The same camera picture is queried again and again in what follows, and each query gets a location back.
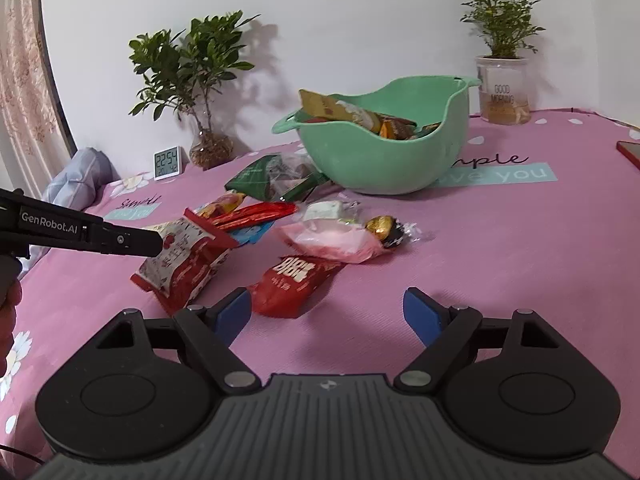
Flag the green stick packet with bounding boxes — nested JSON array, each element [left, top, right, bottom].
[[280, 172, 331, 203]]

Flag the person's left hand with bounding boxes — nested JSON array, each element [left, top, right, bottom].
[[0, 280, 23, 376]]

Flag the white red printed packet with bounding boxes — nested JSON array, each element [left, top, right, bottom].
[[131, 208, 240, 316]]

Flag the green triangular packet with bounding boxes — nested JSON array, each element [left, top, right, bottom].
[[224, 152, 321, 200]]

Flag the white digital clock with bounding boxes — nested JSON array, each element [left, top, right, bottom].
[[153, 146, 184, 181]]

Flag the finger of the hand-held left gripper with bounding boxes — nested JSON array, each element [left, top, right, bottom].
[[87, 220, 164, 257]]

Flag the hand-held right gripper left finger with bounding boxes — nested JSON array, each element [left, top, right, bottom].
[[95, 287, 261, 395]]

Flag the grey blue pillow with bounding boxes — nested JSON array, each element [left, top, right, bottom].
[[40, 147, 123, 206]]

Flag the black cable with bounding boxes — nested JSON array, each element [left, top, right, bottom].
[[0, 444, 47, 465]]

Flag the leafy plant in glass vase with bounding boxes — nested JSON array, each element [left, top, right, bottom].
[[127, 10, 261, 171]]

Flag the green plastic bowl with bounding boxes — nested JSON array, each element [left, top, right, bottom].
[[271, 76, 482, 196]]

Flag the blue packet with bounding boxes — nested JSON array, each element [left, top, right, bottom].
[[230, 222, 275, 247]]

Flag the orange yellow packet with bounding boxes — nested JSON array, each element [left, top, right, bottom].
[[192, 192, 247, 221]]

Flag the pink patterned curtain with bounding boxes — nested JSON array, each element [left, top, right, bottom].
[[0, 0, 71, 196]]

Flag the clear packet rice cake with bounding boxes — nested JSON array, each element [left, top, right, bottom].
[[300, 200, 361, 226]]

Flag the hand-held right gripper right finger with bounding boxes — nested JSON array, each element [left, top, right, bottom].
[[394, 287, 573, 395]]

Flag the red packet white characters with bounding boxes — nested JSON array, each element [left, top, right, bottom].
[[246, 255, 346, 318]]

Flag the gold foil candy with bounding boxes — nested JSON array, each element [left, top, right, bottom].
[[364, 215, 423, 251]]

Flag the orange brown packet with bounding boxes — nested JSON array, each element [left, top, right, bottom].
[[377, 115, 418, 140]]

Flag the thin plant in white pot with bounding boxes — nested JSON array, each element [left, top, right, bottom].
[[454, 0, 546, 126]]

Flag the gold long packet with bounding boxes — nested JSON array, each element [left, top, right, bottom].
[[299, 89, 386, 133]]

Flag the pink translucent packet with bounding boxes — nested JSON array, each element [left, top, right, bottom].
[[276, 220, 386, 264]]

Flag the red long packet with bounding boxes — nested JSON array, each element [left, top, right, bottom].
[[212, 201, 299, 233]]

